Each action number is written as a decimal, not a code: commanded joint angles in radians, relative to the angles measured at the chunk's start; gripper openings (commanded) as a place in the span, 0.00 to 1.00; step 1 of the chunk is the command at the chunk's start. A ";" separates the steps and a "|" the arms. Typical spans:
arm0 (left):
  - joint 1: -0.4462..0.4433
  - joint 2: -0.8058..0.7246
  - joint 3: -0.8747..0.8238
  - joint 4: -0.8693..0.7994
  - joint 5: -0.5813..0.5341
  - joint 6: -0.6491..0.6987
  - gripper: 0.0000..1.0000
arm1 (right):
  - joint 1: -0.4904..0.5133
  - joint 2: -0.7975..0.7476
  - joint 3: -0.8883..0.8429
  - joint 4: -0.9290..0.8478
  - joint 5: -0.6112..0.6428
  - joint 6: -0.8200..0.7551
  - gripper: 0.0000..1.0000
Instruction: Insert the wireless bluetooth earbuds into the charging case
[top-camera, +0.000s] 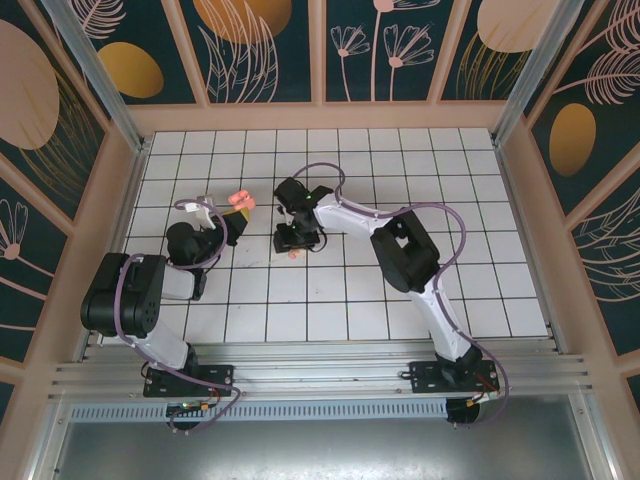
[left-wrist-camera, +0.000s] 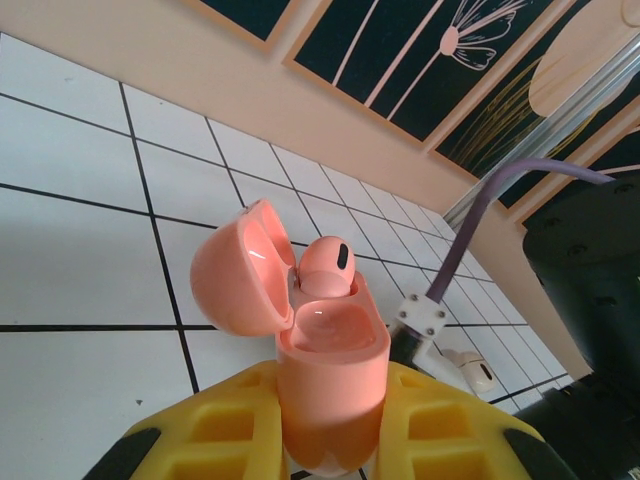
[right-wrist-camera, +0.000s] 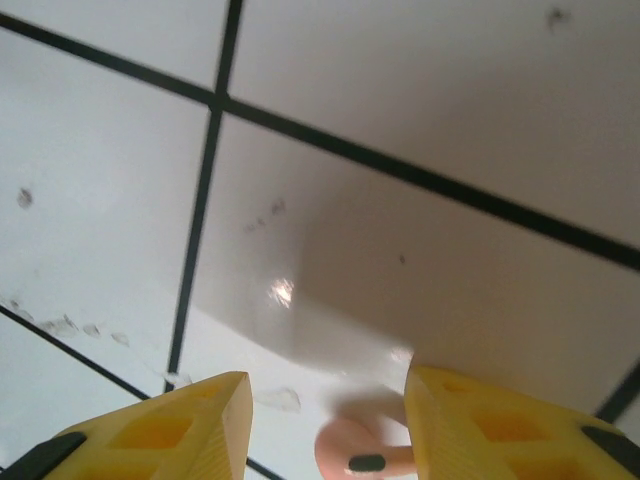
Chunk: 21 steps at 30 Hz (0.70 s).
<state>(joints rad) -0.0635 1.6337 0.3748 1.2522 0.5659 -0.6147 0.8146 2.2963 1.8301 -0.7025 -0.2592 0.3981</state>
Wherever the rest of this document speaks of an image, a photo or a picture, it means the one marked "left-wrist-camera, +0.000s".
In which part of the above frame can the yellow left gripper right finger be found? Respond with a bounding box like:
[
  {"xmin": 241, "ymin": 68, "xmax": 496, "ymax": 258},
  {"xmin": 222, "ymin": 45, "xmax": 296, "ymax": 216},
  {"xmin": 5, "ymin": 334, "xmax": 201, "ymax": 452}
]
[{"xmin": 369, "ymin": 362, "xmax": 569, "ymax": 480}]

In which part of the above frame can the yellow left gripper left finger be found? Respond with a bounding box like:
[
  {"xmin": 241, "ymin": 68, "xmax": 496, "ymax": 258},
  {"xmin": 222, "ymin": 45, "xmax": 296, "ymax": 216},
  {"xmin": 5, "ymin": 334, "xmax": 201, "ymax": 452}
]
[{"xmin": 84, "ymin": 359, "xmax": 291, "ymax": 480}]

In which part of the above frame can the pink earbud charging case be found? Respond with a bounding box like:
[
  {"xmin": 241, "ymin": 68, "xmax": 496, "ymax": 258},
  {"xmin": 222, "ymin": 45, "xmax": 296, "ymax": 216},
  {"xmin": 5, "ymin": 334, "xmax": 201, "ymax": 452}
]
[{"xmin": 189, "ymin": 198, "xmax": 392, "ymax": 476}]

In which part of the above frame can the pink wireless earbud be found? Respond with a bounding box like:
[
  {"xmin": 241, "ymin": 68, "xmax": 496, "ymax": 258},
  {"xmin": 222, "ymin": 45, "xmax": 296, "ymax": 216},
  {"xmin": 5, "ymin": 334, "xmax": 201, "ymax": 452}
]
[{"xmin": 297, "ymin": 235, "xmax": 359, "ymax": 297}]

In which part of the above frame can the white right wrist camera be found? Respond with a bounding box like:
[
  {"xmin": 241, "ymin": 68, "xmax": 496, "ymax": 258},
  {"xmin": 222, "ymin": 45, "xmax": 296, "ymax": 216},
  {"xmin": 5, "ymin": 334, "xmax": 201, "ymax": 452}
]
[{"xmin": 392, "ymin": 293, "xmax": 481, "ymax": 401}]

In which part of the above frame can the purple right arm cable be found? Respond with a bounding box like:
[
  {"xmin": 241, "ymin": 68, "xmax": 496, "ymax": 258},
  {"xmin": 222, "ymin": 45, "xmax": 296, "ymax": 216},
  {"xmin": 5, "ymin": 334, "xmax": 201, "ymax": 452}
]
[{"xmin": 427, "ymin": 158, "xmax": 619, "ymax": 304}]

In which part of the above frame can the aluminium upright post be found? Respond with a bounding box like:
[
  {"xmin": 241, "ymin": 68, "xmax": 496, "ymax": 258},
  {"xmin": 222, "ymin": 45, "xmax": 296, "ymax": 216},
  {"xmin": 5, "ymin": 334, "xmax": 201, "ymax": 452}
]
[{"xmin": 442, "ymin": 29, "xmax": 640, "ymax": 226}]

